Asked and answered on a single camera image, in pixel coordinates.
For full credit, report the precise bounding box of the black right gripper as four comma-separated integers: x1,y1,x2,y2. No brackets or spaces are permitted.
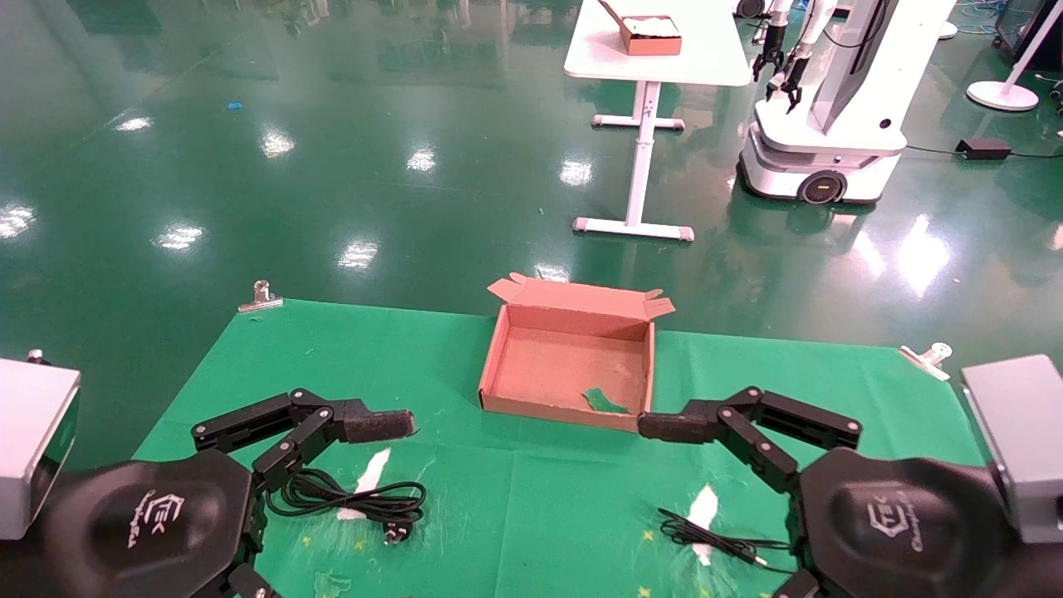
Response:
637,385,1035,598

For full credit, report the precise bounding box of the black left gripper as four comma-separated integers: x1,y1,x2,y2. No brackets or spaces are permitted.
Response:
40,388,417,598

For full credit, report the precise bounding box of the black adapter with thin cable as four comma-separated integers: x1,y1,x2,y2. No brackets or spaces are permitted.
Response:
658,507,800,576

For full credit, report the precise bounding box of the black power cable with plug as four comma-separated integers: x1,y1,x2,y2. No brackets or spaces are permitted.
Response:
266,469,428,547

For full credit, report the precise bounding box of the open brown cardboard box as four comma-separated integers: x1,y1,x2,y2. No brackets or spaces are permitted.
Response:
478,272,677,434

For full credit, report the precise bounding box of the small brown cardboard box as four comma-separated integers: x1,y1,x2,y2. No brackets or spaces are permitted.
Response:
599,0,683,57

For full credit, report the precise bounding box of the silver table clamp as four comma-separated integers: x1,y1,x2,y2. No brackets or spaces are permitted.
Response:
238,280,284,314
899,342,953,382

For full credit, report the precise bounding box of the green tablecloth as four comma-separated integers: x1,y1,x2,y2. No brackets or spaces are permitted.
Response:
131,298,987,598

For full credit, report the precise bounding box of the white wheeled robot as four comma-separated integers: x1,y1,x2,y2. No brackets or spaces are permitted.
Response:
737,0,958,206

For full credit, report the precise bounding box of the black power brick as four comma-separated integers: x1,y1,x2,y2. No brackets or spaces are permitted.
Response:
955,137,1012,162

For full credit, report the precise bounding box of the white table with legs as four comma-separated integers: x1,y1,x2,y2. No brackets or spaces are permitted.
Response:
564,0,753,243

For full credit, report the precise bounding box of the white stand with round base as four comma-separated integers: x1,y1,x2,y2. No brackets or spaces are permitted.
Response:
966,0,1063,113

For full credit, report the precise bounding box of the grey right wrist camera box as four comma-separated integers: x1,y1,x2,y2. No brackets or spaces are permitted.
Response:
961,355,1063,545

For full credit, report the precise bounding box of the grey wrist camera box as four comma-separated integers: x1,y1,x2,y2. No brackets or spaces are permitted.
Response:
0,349,82,542
961,355,1063,545

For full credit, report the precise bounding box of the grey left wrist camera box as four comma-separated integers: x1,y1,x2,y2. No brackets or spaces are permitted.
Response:
0,349,82,542

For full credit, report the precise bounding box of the black floor cable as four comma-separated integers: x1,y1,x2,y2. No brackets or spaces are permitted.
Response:
904,145,1063,159

